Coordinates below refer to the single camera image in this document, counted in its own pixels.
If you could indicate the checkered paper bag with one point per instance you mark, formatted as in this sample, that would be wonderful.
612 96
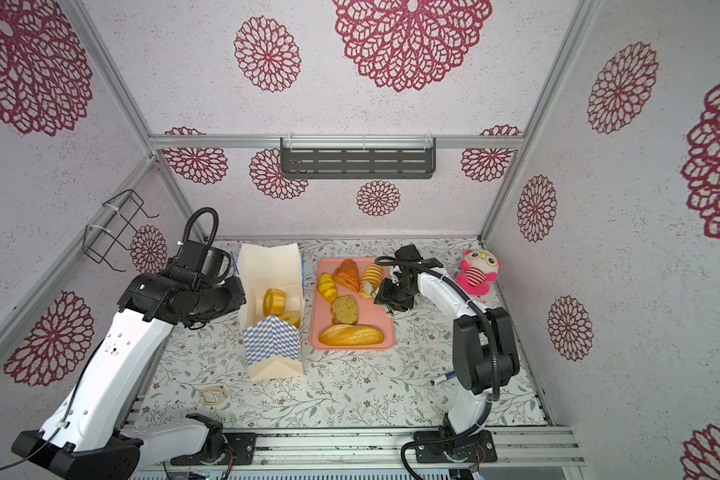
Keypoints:
272 347

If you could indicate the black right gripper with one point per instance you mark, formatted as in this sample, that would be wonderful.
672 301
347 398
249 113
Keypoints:
385 296

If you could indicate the yellow ring donut bread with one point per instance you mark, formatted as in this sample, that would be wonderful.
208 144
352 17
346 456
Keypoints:
274 302

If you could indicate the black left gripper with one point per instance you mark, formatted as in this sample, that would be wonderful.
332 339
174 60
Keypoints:
238 296

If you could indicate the long baguette bread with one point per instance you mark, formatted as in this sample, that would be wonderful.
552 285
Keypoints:
351 335

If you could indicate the yellow small bread roll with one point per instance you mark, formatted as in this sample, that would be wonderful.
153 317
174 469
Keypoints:
327 287

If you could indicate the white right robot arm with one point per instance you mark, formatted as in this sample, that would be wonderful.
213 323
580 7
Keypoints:
484 350

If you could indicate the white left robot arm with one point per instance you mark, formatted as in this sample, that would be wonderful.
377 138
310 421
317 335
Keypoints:
82 439

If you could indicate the steel tongs cream tips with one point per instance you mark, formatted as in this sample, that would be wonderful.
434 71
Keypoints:
369 290

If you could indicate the pink plush owl toy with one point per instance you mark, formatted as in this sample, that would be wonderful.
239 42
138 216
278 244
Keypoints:
479 268

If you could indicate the grey wall shelf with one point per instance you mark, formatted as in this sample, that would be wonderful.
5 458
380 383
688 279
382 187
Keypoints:
363 159

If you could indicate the cream tape roll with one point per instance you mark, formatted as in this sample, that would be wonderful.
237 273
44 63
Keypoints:
213 395

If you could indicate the brown croissant bread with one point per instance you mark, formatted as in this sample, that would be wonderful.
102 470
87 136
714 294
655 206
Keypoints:
347 275

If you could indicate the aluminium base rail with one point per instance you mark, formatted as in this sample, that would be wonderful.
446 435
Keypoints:
500 452

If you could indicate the striped yellow bread roll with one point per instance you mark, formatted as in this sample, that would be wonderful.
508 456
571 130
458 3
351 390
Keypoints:
373 273

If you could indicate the black wire wall basket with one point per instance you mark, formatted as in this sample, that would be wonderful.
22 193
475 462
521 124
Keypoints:
103 236

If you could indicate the blue white marker pen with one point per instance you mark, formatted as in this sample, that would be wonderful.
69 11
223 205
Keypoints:
442 378

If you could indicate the pink plastic tray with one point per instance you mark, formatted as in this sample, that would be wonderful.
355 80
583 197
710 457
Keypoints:
370 314

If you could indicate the sliced toast bread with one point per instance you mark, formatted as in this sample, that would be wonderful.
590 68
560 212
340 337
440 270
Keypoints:
344 310

